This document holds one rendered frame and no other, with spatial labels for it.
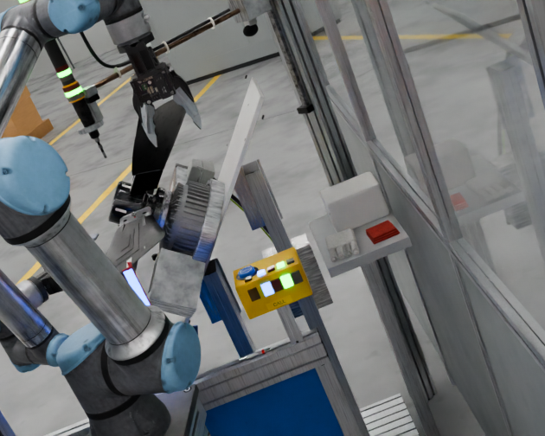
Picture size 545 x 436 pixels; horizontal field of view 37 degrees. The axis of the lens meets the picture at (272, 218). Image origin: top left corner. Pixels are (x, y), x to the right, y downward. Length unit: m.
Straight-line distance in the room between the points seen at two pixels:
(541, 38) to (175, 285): 1.52
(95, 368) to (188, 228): 0.85
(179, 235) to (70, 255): 1.01
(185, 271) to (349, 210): 0.52
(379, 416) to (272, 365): 1.02
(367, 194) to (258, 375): 0.67
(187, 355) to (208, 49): 8.37
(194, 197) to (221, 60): 7.46
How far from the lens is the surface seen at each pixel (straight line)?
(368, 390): 3.24
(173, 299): 2.19
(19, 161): 1.18
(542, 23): 0.87
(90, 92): 2.15
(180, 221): 2.24
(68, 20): 1.45
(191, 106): 1.61
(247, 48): 9.53
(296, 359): 2.01
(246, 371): 2.02
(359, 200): 2.39
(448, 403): 3.05
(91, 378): 1.48
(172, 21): 9.73
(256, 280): 1.86
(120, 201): 2.26
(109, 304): 1.32
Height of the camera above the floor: 1.86
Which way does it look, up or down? 22 degrees down
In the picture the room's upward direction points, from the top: 23 degrees counter-clockwise
